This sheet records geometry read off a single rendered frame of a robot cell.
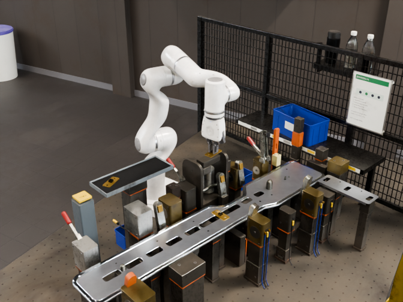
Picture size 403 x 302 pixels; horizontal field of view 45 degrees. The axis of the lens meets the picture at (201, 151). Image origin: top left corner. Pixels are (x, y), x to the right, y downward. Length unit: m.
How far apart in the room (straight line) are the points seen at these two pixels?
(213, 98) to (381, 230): 1.26
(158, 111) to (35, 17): 5.04
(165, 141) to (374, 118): 1.13
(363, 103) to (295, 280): 1.03
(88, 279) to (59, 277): 0.51
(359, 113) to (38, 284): 1.86
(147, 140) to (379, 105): 1.23
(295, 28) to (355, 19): 0.60
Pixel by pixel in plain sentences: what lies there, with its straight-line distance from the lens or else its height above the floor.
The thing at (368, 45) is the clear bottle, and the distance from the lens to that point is 2.77.
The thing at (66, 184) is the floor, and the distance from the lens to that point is 4.49.
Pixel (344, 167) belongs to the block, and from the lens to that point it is 2.60.
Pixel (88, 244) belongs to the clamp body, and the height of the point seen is 1.06.
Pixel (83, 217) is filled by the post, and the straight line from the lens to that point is 2.10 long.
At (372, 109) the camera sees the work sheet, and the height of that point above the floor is 1.27.
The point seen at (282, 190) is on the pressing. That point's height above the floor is 1.00.
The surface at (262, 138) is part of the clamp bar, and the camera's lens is 2.48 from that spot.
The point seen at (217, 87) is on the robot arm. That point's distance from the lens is 1.96.
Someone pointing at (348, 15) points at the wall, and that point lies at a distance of 4.88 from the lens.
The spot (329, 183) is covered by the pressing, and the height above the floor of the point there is 1.00.
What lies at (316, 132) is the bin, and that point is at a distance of 2.79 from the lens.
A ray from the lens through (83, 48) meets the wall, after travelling 6.79.
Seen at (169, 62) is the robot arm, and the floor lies 1.61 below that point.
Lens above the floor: 2.26
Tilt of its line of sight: 27 degrees down
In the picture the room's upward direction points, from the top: straight up
